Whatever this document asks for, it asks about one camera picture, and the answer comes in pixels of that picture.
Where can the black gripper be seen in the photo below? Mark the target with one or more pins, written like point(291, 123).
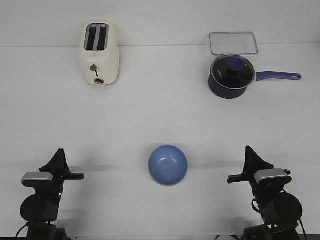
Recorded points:
point(267, 190)
point(53, 189)

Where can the blue bowl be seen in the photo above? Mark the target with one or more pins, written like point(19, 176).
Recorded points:
point(167, 165)

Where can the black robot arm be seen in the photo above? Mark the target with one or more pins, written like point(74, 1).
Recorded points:
point(40, 210)
point(281, 211)

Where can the dark blue saucepan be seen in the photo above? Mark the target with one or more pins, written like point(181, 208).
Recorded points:
point(262, 75)

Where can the glass pot lid blue knob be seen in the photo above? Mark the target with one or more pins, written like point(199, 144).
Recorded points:
point(232, 72)

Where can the cream two-slot toaster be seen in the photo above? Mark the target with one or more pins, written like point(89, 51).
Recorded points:
point(99, 53)

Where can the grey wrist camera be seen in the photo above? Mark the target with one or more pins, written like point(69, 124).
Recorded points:
point(264, 175)
point(31, 179)

